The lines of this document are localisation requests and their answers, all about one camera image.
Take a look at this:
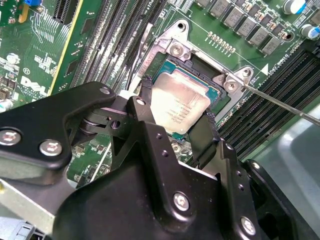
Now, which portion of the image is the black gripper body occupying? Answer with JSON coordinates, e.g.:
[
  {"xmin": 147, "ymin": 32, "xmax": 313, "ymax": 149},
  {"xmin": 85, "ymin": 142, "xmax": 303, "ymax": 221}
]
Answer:
[{"xmin": 51, "ymin": 159, "xmax": 241, "ymax": 240}]

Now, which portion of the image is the silver CPU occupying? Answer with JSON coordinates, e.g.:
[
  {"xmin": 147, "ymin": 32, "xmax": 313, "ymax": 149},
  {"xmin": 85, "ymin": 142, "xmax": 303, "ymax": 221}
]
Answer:
[{"xmin": 149, "ymin": 63, "xmax": 222, "ymax": 138}]

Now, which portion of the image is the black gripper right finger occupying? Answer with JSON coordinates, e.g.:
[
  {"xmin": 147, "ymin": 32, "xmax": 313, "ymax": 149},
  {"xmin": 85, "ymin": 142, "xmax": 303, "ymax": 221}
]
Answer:
[{"xmin": 188, "ymin": 112, "xmax": 305, "ymax": 240}]

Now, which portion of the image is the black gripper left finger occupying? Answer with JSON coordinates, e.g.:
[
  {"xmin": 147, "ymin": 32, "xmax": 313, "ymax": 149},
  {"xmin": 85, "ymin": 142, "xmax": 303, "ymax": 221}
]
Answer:
[{"xmin": 0, "ymin": 77, "xmax": 198, "ymax": 226}]

